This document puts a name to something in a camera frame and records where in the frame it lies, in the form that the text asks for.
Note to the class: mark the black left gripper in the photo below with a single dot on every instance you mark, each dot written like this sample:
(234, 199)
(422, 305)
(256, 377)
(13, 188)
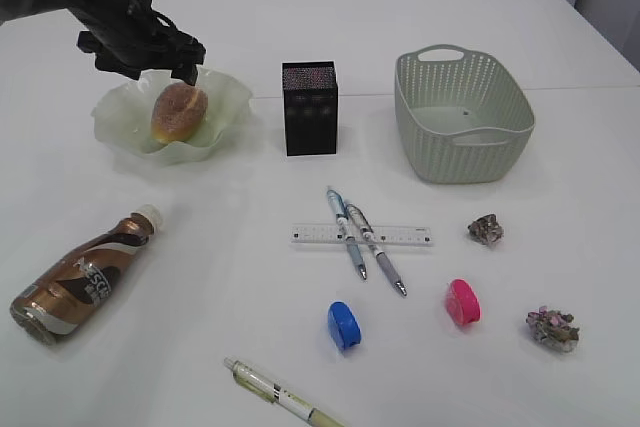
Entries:
(130, 40)

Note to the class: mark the sugared bread roll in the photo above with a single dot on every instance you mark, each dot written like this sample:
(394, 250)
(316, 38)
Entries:
(178, 112)

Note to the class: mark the brown coffee drink bottle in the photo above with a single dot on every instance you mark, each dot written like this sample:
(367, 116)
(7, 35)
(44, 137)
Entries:
(73, 289)

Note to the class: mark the large paper ball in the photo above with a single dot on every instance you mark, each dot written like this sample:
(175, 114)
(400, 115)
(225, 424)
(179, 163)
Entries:
(553, 329)

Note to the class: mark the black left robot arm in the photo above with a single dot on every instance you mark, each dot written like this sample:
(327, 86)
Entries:
(15, 9)

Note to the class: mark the pale green wavy plate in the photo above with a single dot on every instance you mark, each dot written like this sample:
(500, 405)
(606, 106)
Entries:
(122, 117)

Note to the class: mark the black mesh pen holder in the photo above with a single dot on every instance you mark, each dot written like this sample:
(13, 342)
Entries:
(310, 95)

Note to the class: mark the blue grey pen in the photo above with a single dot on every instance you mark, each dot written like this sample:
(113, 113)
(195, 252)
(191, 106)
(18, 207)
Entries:
(338, 208)

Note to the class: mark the grey patterned pen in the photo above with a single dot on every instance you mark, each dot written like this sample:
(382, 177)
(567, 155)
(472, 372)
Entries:
(382, 259)

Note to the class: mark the pale green plastic basket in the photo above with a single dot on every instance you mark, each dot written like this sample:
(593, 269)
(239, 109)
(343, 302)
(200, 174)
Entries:
(462, 118)

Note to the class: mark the yellow green pen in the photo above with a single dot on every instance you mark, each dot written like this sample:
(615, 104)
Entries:
(273, 393)

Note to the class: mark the clear plastic ruler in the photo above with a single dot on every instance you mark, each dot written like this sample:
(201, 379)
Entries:
(328, 233)

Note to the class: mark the blue correction tape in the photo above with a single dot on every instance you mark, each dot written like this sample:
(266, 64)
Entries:
(343, 326)

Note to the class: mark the pink correction tape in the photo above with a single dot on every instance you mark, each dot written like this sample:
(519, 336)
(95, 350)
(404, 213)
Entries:
(461, 303)

